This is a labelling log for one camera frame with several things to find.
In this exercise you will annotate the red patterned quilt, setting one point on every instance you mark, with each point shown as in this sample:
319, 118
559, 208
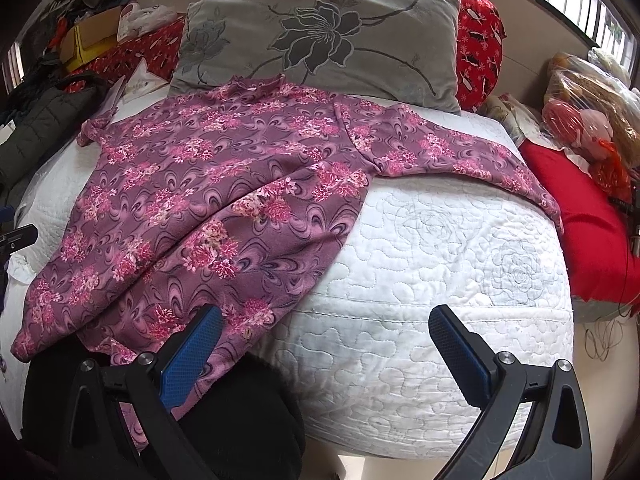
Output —
479, 53

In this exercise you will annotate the white paper sheets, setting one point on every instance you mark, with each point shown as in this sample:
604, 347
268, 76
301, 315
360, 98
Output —
128, 88

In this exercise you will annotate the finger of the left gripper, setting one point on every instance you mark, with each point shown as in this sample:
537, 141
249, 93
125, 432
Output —
18, 239

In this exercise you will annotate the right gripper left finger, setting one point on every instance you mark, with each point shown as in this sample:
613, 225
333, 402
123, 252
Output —
153, 384

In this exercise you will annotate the white plastic bag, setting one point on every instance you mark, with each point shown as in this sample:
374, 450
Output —
135, 21

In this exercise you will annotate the yellow cardboard box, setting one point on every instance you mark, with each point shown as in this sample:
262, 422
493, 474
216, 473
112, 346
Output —
89, 39

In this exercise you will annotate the white quilted mattress cover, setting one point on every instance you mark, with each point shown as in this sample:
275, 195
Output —
504, 275

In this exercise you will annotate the doll in plastic wrap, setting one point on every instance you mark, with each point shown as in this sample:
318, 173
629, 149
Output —
596, 115

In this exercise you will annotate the purple floral shirt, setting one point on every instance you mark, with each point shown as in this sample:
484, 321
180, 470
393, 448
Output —
247, 197

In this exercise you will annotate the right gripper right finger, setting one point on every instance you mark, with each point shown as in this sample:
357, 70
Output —
555, 441

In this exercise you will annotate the red cushion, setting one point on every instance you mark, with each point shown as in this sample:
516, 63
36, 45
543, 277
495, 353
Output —
595, 243

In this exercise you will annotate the grey flower pillow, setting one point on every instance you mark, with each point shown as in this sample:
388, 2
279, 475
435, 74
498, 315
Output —
398, 50

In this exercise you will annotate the black garment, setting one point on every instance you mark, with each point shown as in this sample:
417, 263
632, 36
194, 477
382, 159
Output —
246, 426

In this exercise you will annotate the dark green padded jacket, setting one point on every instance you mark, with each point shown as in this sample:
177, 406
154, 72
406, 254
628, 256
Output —
53, 120

